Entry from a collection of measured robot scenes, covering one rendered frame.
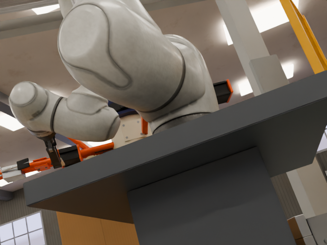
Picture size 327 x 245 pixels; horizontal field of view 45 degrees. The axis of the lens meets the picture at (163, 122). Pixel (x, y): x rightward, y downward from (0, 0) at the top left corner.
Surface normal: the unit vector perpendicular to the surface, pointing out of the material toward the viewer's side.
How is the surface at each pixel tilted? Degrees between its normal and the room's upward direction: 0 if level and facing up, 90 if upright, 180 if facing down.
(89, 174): 90
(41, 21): 90
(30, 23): 90
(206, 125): 90
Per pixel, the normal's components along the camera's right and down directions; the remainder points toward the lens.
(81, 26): -0.49, -0.13
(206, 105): 0.52, -0.41
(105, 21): 0.30, -0.37
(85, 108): 0.04, -0.23
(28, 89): 0.09, -0.49
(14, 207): -0.27, -0.29
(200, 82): 0.77, -0.27
